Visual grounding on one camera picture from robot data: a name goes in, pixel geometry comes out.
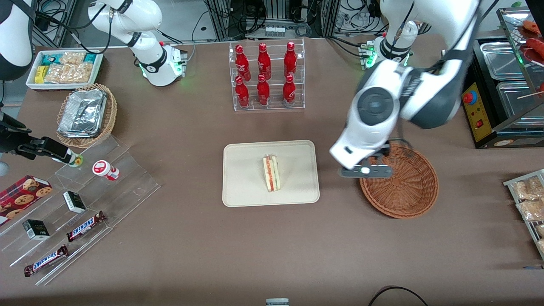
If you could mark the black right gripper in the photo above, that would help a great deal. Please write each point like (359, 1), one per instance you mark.
(16, 140)

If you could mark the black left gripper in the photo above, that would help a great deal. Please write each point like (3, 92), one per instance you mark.
(383, 151)

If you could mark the triangle sandwich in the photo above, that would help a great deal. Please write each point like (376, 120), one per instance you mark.
(272, 174)

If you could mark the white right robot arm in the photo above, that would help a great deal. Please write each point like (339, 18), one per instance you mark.
(153, 59)

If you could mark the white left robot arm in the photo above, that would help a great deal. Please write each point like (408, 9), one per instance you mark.
(429, 93)

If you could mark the brown wicker basket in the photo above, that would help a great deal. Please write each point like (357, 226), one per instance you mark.
(403, 195)

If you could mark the light wicker basket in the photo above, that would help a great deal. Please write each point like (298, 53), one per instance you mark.
(111, 112)

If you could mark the tray of packaged snacks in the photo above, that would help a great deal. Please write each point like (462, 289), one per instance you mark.
(510, 183)

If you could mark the beige plastic tray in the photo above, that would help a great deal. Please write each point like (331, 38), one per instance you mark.
(242, 178)

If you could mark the green sunflower yogurt bottle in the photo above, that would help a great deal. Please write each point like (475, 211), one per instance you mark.
(77, 160)

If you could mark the red tartan cookie box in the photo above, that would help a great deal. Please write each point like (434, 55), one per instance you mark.
(21, 197)

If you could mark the stack of foil trays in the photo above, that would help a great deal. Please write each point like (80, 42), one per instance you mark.
(83, 112)

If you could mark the small black carton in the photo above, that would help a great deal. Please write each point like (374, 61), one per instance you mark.
(36, 229)
(74, 202)

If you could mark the red white yogurt bottle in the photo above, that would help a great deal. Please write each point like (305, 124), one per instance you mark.
(104, 169)

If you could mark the white rectangular snack bin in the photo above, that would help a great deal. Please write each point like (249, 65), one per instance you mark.
(32, 85)

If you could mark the yellow snack packet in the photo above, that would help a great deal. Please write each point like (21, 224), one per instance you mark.
(40, 74)

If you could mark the clear cracker bag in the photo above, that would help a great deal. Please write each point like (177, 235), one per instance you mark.
(72, 58)
(56, 74)
(79, 72)

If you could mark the Snickers chocolate bar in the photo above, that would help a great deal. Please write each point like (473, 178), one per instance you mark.
(86, 226)
(46, 261)

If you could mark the teal snack packet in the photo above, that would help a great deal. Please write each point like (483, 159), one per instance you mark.
(52, 59)
(89, 58)

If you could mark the clear acrylic tiered stand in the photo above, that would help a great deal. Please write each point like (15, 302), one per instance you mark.
(127, 187)

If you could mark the black food warmer appliance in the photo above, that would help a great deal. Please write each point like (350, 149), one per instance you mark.
(488, 127)

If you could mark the red cola bottle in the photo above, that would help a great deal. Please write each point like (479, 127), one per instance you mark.
(264, 63)
(242, 63)
(242, 94)
(263, 91)
(289, 91)
(290, 61)

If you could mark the clear acrylic bottle rack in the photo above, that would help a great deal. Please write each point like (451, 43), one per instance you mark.
(277, 70)

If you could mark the clear fried snack bag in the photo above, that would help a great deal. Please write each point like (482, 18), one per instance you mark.
(529, 189)
(532, 210)

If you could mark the grey metal clamp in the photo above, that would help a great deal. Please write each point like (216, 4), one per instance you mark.
(277, 302)

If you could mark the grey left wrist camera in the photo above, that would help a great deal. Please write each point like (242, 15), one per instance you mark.
(376, 171)

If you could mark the aluminium frame rack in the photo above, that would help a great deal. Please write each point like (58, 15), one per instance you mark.
(221, 19)

